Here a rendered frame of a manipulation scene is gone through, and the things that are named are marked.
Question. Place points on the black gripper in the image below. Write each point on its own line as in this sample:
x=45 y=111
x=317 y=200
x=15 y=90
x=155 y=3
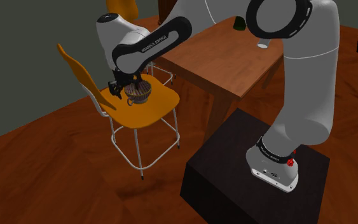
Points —
x=124 y=78

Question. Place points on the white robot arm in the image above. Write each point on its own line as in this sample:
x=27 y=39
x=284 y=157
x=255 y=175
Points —
x=309 y=93

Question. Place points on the orange chair with white legs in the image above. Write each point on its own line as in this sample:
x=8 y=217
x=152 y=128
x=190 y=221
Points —
x=125 y=9
x=147 y=111

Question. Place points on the brown wooden table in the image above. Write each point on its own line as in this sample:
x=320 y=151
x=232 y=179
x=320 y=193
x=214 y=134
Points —
x=222 y=56

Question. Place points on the dark green bottle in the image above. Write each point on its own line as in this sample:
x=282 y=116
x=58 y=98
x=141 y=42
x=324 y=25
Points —
x=239 y=24

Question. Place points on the dark robot stand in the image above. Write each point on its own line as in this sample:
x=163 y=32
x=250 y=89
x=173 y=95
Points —
x=228 y=173

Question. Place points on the white cylinder cup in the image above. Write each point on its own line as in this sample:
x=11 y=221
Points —
x=263 y=45

